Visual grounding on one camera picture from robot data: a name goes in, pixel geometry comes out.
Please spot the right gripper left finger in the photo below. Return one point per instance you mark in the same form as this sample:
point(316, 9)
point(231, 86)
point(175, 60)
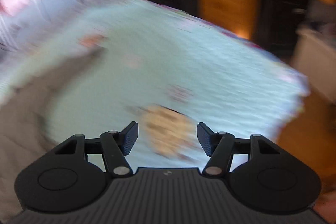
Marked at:
point(115, 147)

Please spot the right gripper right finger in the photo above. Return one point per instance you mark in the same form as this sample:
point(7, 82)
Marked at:
point(219, 147)

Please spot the grey t-shirt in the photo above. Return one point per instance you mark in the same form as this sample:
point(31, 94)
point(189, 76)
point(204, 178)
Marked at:
point(23, 122)

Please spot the mint quilted bee bedspread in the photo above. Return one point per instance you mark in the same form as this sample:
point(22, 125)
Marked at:
point(162, 68)

